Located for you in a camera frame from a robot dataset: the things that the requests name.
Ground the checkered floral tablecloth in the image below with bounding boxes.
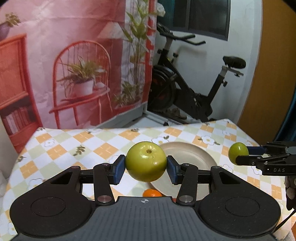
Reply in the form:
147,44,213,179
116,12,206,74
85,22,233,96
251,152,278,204
1,119,295,240

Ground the black exercise bike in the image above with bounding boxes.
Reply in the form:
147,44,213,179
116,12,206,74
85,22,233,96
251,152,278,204
147,23,246,123

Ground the small green apple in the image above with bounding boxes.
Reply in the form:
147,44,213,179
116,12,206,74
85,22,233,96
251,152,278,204
228,142,249,165

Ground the orange wooden door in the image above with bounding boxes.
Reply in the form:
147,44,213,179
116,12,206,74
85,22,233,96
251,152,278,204
238,1,295,144

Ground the dark window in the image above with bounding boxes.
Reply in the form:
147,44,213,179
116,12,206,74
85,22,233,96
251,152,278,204
158,0,231,41

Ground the orange fruit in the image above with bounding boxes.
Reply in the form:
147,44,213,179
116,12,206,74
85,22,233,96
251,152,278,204
142,189,163,197

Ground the pink printed backdrop cloth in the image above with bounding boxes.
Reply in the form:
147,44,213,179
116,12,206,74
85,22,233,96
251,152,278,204
1,1,157,152

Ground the beige round plate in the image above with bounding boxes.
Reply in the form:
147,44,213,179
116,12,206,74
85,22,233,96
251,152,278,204
149,141,217,201

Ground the large green apple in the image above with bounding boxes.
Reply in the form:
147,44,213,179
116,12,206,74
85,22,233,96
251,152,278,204
125,142,167,182

